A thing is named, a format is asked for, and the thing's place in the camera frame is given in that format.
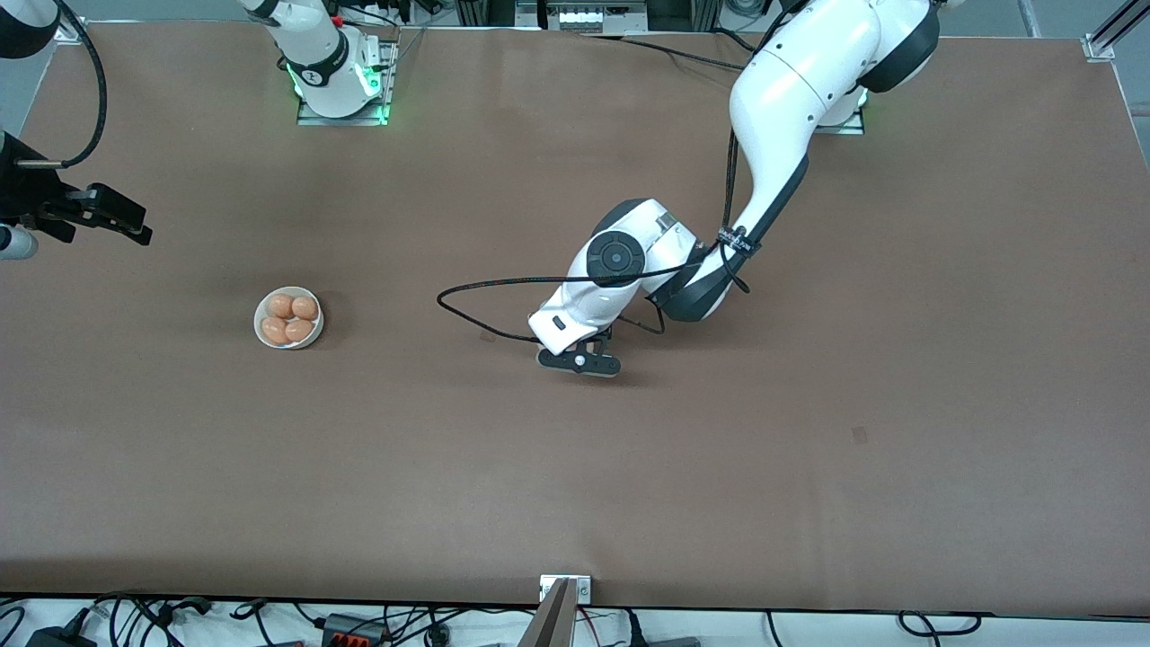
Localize white bowl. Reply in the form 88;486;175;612
253;286;324;350

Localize grey power strip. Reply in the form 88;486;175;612
546;0;650;35

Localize black device orange connectors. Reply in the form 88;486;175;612
322;613;389;647

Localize black power adapter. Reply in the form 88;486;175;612
25;623;98;647

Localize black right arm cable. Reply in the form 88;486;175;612
13;0;109;170

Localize metal table edge bracket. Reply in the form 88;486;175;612
540;575;592;604

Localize brown camera mount pole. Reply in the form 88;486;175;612
518;578;576;647

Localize black cable across table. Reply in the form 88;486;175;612
582;32;751;71

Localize black looped floor cable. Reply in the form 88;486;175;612
898;611;982;636

